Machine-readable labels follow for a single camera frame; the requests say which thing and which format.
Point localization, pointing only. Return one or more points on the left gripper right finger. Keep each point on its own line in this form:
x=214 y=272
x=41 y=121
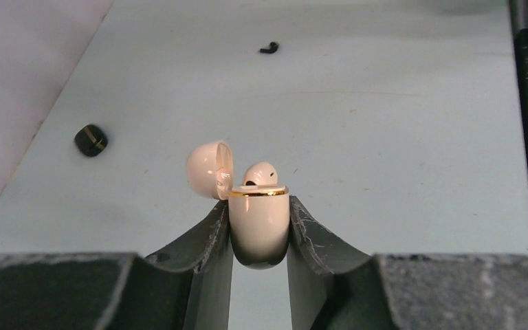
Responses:
x=333 y=285

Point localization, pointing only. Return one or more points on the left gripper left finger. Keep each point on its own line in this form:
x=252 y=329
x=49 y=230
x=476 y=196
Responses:
x=184 y=285

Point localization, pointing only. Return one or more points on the pink earbud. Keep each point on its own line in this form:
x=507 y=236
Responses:
x=260 y=173

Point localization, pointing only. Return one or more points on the black earbud charging case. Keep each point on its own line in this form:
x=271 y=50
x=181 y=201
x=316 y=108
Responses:
x=91 y=140

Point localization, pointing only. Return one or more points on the black earbud right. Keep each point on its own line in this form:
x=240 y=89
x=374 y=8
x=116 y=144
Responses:
x=270 y=49

